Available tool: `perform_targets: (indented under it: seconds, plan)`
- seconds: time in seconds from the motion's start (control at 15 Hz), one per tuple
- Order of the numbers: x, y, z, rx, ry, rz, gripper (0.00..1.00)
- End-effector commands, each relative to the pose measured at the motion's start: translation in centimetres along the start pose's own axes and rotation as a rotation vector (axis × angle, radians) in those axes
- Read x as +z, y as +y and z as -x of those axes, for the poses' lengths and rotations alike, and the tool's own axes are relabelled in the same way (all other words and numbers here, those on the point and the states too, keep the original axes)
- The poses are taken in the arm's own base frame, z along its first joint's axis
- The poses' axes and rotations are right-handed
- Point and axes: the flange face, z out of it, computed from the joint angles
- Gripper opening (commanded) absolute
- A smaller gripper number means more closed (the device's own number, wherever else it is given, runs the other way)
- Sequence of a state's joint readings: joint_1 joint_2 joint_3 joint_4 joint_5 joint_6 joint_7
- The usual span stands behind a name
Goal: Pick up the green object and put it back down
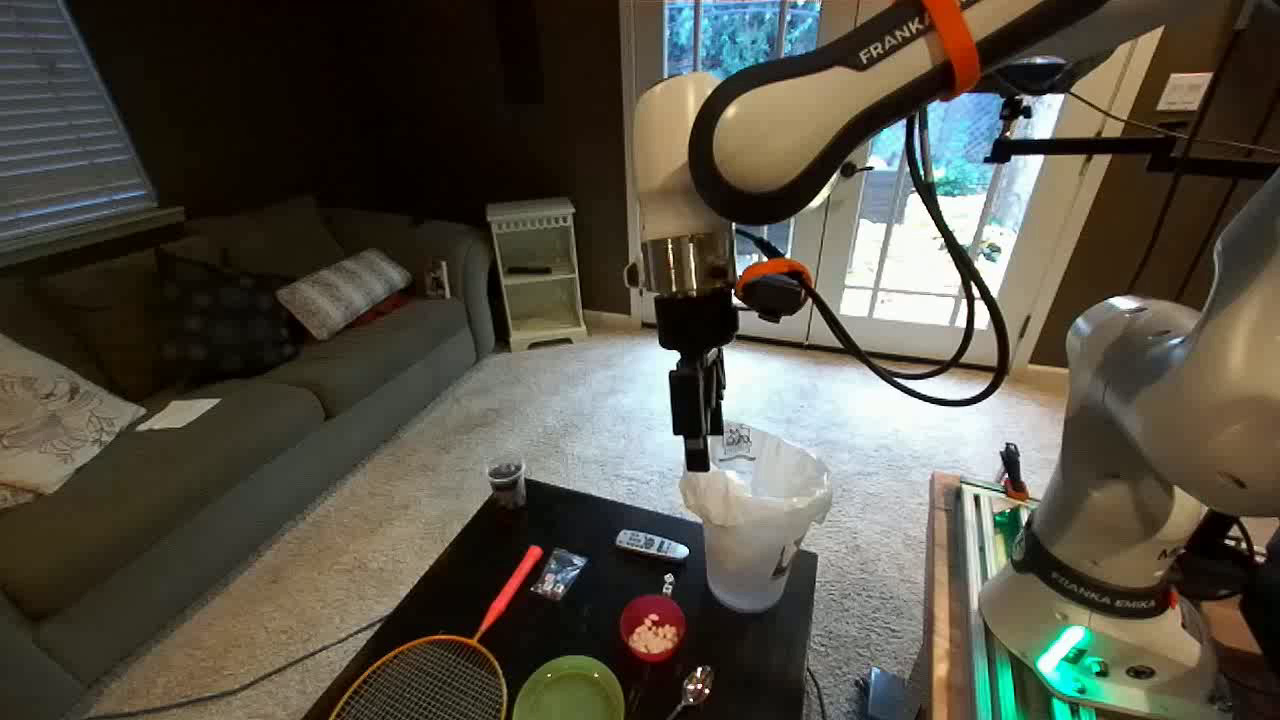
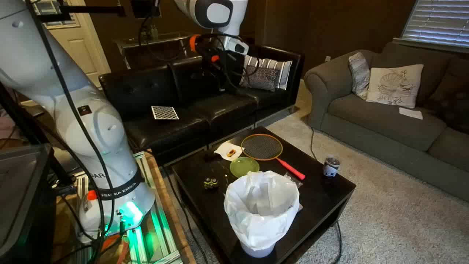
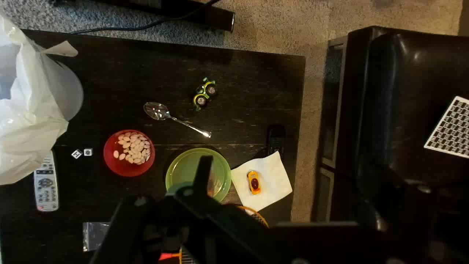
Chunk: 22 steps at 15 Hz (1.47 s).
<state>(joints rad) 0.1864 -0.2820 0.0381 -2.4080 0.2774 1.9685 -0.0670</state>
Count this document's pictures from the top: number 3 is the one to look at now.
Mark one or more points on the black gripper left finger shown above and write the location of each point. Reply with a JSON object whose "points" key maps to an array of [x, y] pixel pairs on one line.
{"points": [[128, 229]]}

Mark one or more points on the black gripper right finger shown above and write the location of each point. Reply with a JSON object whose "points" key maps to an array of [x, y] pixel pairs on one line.
{"points": [[205, 174]]}

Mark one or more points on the green plastic plate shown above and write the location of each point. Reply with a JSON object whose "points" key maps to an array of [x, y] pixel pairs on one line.
{"points": [[186, 169]]}

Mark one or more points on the small clear plastic bag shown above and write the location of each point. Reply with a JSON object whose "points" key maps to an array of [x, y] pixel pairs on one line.
{"points": [[96, 235]]}

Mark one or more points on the brown pastry piece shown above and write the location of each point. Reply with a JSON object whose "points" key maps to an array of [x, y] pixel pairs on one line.
{"points": [[254, 182]]}

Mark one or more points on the white paper napkin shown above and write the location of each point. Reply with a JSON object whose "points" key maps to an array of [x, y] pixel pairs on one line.
{"points": [[273, 181]]}

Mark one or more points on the red bowl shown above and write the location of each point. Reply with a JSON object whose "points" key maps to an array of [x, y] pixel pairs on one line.
{"points": [[112, 162]]}

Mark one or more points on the pile of pale snacks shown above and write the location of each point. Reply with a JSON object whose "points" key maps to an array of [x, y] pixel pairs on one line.
{"points": [[134, 147]]}

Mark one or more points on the silver metal spoon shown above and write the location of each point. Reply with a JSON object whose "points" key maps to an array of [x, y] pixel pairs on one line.
{"points": [[156, 110]]}

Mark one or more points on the green black toy car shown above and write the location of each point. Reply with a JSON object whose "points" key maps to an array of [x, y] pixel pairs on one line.
{"points": [[205, 93]]}

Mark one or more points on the white remote control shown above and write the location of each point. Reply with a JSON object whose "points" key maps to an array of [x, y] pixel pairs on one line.
{"points": [[46, 188]]}

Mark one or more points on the white lined trash bin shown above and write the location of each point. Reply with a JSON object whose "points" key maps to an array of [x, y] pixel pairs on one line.
{"points": [[30, 122]]}

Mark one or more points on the black leather loveseat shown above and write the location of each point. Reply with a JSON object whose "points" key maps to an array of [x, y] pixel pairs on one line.
{"points": [[391, 122]]}

